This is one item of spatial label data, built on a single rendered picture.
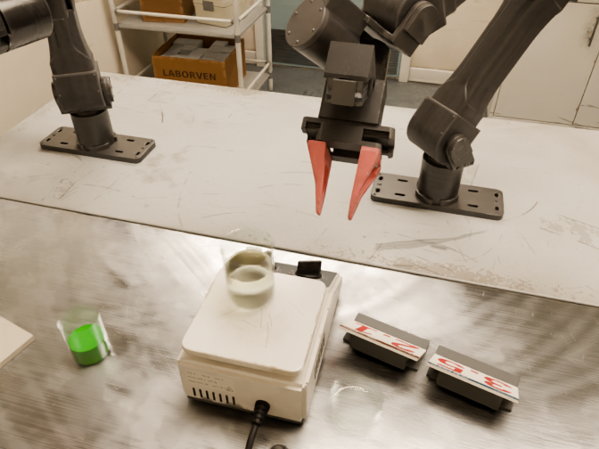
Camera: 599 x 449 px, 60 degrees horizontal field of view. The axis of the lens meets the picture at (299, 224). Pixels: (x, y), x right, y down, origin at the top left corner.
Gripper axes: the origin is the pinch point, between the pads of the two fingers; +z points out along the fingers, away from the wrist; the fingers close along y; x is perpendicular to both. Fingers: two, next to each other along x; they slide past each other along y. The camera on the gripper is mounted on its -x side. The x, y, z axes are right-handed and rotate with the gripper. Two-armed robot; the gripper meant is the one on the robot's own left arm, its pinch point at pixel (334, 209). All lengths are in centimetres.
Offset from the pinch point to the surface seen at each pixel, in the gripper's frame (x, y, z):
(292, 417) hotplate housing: -3.2, 0.3, 21.9
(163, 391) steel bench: -1.5, -14.0, 22.8
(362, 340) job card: 3.1, 5.3, 13.4
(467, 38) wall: 236, 25, -167
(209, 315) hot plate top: -5.6, -9.6, 14.0
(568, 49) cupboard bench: 184, 68, -135
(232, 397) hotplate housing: -4.0, -5.9, 21.3
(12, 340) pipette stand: -1.3, -33.2, 21.4
